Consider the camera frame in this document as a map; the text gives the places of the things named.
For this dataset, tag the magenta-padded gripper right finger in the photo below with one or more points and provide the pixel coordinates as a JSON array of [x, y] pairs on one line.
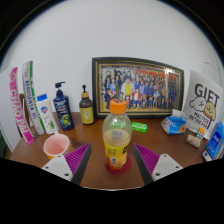
[[146, 160]]

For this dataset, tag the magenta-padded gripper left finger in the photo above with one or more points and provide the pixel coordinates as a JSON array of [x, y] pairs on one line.
[[78, 160]]

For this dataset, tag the orange-capped juice bottle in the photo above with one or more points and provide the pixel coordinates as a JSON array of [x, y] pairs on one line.
[[116, 140]]

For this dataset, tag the pink ceramic mug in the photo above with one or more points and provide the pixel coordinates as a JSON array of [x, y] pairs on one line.
[[56, 146]]

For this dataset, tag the small green pack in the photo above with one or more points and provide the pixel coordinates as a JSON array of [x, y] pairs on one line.
[[139, 126]]

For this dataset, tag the blue tissue pack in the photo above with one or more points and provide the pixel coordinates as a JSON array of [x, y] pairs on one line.
[[174, 124]]

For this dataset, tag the dark blue pump shampoo bottle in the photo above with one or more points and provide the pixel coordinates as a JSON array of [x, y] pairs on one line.
[[63, 113]]

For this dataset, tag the amber pump bottle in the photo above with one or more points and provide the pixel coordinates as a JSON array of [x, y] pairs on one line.
[[87, 111]]

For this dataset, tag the small beige snack pack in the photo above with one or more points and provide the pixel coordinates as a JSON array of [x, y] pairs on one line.
[[193, 140]]

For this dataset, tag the white lotion bottle blue cap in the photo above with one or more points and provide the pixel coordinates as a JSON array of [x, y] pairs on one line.
[[47, 116]]

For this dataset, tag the small orange and white box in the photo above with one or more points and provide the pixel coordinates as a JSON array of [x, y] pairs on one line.
[[201, 132]]

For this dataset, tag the blue detergent bottle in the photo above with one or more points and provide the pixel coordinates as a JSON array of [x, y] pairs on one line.
[[216, 140]]

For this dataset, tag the white and blue shuttlecock tube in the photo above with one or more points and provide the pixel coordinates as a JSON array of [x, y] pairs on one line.
[[31, 100]]

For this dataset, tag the framed group photo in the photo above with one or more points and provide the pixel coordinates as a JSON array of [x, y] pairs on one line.
[[140, 83]]

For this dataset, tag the pink shuttlecock tube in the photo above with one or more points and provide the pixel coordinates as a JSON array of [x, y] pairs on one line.
[[20, 106]]

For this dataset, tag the white paper gift bag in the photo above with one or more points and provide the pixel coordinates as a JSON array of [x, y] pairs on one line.
[[203, 103]]

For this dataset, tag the white flat panel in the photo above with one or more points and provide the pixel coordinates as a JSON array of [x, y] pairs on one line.
[[5, 113]]

